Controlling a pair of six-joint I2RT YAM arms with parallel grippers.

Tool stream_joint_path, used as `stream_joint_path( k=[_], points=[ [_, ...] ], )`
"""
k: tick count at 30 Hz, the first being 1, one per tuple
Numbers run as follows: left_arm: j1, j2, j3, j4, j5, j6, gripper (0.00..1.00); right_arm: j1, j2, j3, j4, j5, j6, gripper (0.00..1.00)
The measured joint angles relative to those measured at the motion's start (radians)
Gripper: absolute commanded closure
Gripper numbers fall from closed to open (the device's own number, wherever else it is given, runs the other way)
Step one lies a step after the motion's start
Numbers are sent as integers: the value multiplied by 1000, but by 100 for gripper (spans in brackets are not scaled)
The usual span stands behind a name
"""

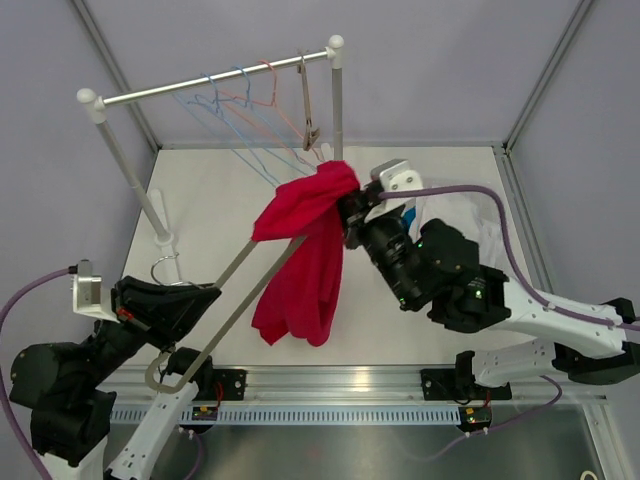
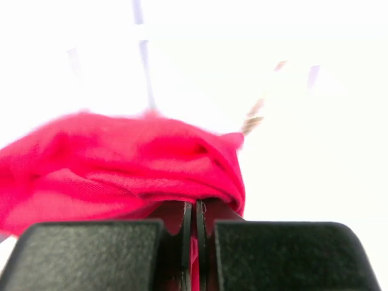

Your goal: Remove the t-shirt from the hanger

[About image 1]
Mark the white slotted cable duct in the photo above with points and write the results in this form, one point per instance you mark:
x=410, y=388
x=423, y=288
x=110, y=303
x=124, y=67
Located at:
x=290, y=415

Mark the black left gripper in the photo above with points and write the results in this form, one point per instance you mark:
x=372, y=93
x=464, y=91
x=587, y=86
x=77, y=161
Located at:
x=181, y=304

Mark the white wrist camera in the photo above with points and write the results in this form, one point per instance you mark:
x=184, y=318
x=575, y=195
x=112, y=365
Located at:
x=89, y=296
x=397, y=178

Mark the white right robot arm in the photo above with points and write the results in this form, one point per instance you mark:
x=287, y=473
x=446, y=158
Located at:
x=441, y=270

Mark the wooden clip hanger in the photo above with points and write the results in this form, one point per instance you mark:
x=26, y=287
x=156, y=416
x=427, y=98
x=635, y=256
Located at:
x=312, y=132

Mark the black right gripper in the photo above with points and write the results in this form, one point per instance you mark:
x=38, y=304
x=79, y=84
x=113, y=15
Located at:
x=355, y=207

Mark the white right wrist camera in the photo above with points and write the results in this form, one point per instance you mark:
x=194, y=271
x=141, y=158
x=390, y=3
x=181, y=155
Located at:
x=397, y=178

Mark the magenta t shirt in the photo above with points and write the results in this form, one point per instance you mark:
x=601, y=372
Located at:
x=302, y=298

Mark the white t shirt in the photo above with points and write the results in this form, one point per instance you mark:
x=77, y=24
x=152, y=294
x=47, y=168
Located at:
x=470, y=215

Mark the blue t shirt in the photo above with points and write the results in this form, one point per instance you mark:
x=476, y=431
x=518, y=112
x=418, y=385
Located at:
x=408, y=218

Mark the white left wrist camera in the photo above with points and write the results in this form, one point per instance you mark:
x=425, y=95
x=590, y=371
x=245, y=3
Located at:
x=89, y=296

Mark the clothes rack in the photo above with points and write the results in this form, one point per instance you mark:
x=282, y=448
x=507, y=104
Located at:
x=152, y=204

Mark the white plastic basket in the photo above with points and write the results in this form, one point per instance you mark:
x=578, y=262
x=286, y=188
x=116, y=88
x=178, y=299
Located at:
x=500, y=230

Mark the light blue hanger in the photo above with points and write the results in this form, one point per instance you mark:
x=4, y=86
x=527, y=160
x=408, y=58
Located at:
x=262, y=142
x=210, y=113

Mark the aluminium mounting rail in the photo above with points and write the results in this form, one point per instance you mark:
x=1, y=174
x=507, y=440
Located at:
x=391, y=384

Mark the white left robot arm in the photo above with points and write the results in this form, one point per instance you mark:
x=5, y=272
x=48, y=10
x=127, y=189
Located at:
x=58, y=382

